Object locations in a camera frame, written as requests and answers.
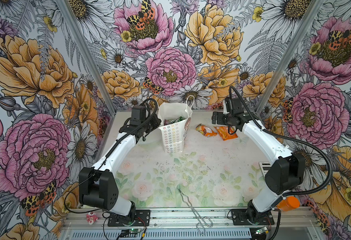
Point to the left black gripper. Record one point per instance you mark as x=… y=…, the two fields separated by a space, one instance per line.
x=157 y=121

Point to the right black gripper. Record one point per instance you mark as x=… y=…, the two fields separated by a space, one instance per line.
x=220 y=120

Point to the white printed paper bag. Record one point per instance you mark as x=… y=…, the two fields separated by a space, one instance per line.
x=173 y=135

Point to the round green snack packet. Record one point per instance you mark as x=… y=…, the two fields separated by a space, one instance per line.
x=177 y=120

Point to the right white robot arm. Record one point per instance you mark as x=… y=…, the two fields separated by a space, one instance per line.
x=286 y=168

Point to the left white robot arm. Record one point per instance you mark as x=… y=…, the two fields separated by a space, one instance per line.
x=97 y=184

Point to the orange red snack bag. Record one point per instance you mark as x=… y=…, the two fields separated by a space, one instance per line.
x=226 y=133

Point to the orange snack packet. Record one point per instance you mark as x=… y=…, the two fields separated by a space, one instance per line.
x=205 y=131

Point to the white calculator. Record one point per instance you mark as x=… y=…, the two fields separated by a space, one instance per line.
x=265 y=167

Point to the orange plastic bottle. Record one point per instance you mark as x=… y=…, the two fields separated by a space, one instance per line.
x=288 y=204

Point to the pink white small toy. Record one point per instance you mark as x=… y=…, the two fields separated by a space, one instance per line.
x=91 y=218

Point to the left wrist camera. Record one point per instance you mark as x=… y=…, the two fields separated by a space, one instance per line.
x=138 y=115

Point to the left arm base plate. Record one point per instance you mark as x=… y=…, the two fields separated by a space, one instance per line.
x=136 y=218

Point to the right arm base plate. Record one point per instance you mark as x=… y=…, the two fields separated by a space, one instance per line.
x=244 y=217

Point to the metal wire tongs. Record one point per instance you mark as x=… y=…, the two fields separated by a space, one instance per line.
x=203 y=222

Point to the aluminium front rail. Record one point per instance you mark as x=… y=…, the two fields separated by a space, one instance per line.
x=173 y=218

